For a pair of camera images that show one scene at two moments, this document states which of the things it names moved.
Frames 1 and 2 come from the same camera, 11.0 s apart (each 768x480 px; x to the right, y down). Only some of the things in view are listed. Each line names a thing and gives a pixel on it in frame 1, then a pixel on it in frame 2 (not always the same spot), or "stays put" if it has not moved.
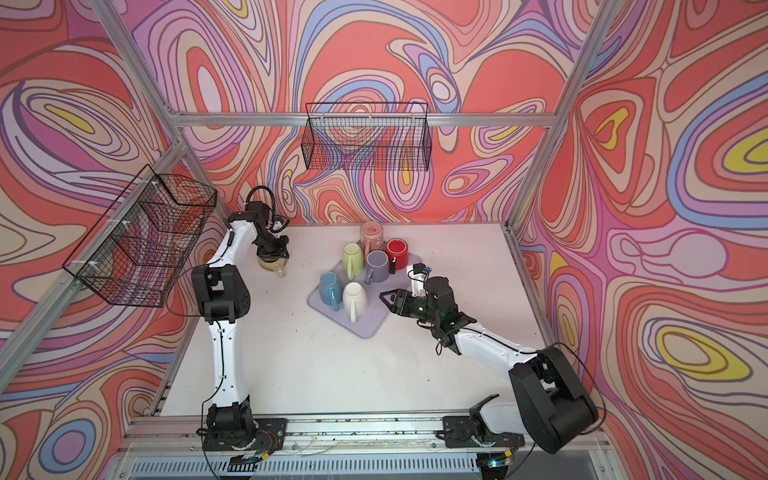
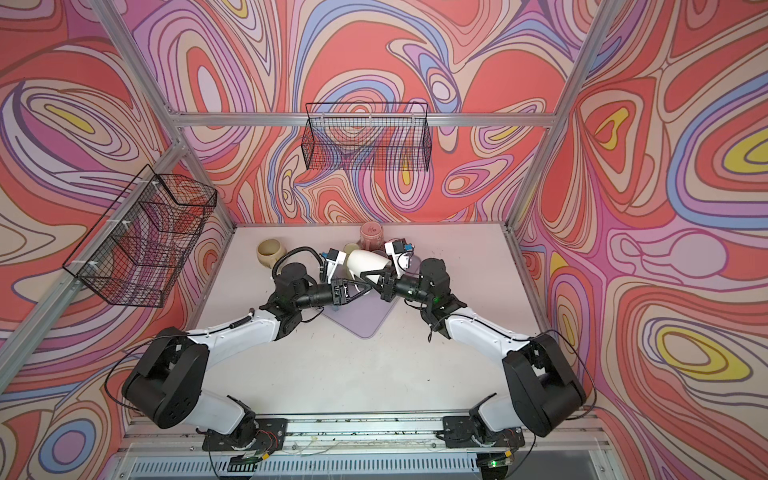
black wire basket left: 133,253 stays put
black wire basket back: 367,137 stays put
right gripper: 398,295 to 387,287
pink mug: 372,237 stays put
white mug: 355,299 to 360,261
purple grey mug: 377,263 to 414,264
